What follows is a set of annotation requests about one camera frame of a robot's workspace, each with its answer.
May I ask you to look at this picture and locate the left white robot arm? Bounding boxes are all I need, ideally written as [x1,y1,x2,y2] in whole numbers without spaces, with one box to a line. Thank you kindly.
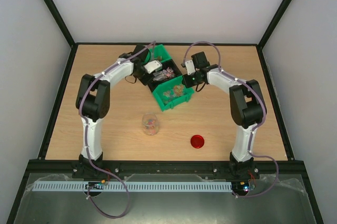
[75,42,155,162]

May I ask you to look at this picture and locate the red jar lid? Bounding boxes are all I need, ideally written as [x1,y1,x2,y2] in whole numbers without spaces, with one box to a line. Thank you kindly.
[190,135,205,149]

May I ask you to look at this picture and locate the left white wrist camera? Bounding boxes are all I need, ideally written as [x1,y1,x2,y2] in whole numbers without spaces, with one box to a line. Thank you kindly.
[144,60,162,74]

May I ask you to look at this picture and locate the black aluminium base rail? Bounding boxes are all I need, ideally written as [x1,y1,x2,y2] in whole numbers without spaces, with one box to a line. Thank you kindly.
[26,159,306,180]

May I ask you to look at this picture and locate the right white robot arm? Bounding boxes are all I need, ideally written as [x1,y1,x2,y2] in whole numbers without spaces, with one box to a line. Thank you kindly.
[182,52,266,178]

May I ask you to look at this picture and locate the light blue cable duct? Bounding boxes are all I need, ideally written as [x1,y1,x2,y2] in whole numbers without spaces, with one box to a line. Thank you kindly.
[32,181,232,192]

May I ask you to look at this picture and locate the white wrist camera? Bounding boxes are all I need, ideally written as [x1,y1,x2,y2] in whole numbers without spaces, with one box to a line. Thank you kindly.
[144,60,162,74]
[182,60,196,76]

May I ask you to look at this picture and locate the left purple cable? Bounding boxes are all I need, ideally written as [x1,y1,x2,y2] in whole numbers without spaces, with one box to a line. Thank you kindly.
[80,40,157,219]

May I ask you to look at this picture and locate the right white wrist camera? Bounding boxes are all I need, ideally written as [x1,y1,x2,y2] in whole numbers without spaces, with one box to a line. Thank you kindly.
[182,60,196,76]

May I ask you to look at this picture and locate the clear glass jar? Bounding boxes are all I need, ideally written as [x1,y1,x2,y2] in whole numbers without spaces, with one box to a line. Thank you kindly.
[142,113,160,136]

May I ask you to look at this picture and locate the silver metal scoop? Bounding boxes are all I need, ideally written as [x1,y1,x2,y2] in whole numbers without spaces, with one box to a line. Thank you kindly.
[153,71,167,82]

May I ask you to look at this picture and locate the black frame post left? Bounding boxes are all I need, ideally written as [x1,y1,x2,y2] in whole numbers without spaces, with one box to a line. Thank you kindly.
[43,0,75,48]

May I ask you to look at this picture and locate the black bin with swirl lollipops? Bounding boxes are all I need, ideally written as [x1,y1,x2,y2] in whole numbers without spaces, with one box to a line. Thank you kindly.
[147,59,182,92]

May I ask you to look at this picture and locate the black frame post right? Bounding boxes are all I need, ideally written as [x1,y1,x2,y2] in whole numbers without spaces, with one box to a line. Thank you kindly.
[257,0,292,50]

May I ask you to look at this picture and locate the black frame post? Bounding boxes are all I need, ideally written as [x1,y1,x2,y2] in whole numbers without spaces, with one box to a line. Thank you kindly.
[257,0,292,50]
[43,0,75,48]

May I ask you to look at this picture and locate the green bin with lollipops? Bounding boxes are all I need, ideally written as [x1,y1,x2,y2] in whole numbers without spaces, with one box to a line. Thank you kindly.
[145,44,172,63]

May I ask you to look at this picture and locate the green bin with gummy candies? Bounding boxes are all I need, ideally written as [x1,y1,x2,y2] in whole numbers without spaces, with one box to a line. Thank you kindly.
[152,76,194,111]

